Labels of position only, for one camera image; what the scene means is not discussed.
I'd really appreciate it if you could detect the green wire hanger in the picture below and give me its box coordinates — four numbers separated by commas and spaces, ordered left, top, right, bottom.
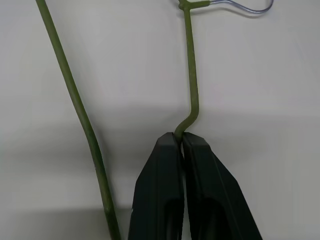
34, 0, 274, 240

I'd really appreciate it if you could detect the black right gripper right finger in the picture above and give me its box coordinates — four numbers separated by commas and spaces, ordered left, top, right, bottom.
181, 131, 264, 240

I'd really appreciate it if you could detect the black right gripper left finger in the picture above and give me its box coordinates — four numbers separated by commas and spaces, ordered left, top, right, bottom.
127, 132, 185, 240

